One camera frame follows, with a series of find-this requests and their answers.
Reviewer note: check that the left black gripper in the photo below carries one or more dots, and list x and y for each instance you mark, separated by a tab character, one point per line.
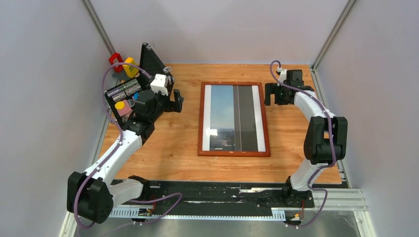
177	105

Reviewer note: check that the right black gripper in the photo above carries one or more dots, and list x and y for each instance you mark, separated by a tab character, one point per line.
272	88

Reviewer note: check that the photo print white border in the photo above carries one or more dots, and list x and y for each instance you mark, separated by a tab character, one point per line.
234	119

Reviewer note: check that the wooden picture frame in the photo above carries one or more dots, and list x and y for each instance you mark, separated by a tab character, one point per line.
234	119

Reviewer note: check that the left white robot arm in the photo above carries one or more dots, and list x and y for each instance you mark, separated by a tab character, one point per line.
91	195

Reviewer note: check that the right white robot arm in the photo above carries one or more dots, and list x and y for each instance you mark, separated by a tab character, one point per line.
325	139

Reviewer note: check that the black open toy case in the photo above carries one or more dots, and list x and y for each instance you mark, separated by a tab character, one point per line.
138	115

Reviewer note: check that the yellow round disc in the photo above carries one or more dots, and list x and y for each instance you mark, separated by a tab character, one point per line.
120	105

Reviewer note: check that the yellow toy house block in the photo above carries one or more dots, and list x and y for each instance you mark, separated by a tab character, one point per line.
129	68

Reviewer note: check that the red toy house block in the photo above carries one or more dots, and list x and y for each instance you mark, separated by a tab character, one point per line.
114	59

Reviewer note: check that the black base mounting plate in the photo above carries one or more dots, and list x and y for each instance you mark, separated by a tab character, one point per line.
223	198

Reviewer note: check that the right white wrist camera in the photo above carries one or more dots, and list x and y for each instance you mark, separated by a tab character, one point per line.
282	73

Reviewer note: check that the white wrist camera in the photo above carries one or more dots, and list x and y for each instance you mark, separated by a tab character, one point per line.
159	84
282	73

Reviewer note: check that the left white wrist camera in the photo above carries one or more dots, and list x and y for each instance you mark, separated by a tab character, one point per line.
159	84

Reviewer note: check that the aluminium rail frame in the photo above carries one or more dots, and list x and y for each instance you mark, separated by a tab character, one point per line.
326	198

